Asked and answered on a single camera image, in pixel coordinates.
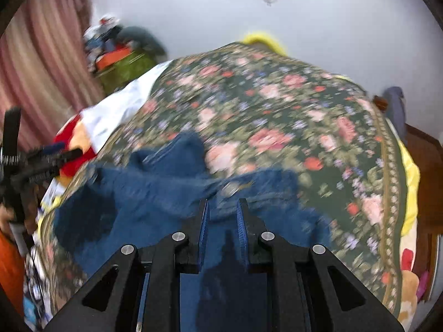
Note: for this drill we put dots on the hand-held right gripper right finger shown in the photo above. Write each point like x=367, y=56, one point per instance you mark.
x=242, y=235

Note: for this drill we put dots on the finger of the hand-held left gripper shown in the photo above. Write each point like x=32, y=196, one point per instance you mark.
x=52, y=149
x=55, y=162

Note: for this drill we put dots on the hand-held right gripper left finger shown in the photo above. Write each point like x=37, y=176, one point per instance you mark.
x=204, y=228

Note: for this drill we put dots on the blue denim jacket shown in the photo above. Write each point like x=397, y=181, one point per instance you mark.
x=155, y=197

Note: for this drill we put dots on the red plush toy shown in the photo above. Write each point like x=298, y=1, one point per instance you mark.
x=74, y=135

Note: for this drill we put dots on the white cloth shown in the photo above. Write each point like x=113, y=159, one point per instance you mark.
x=121, y=110

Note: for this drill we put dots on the striped pink curtain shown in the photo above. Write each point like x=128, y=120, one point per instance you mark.
x=45, y=58

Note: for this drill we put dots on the green box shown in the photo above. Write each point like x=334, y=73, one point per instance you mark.
x=128, y=71

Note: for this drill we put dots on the orange box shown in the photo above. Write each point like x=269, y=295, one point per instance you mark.
x=112, y=58

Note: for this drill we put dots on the pile of clutter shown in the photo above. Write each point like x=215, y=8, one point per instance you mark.
x=100, y=33

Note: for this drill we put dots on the floral printed blanket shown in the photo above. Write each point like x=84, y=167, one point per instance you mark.
x=277, y=110

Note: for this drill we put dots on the grey rolled cushion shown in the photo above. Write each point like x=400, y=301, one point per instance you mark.
x=145, y=39

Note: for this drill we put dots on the brown wooden bedpost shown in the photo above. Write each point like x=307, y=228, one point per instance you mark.
x=379, y=102

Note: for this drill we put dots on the grey cloth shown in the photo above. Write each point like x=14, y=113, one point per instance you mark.
x=396, y=110

